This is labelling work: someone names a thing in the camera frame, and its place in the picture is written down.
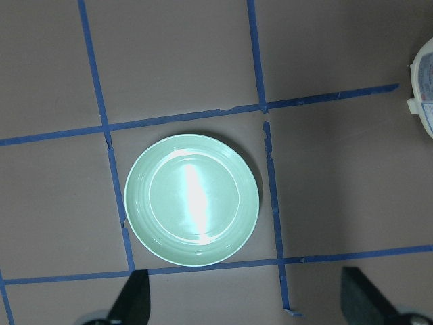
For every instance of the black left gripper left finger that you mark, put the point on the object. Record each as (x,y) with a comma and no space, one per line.
(133,303)

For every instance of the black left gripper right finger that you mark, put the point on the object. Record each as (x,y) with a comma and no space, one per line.
(361,302)

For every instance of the light green round plate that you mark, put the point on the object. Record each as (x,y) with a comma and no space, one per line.
(191,200)

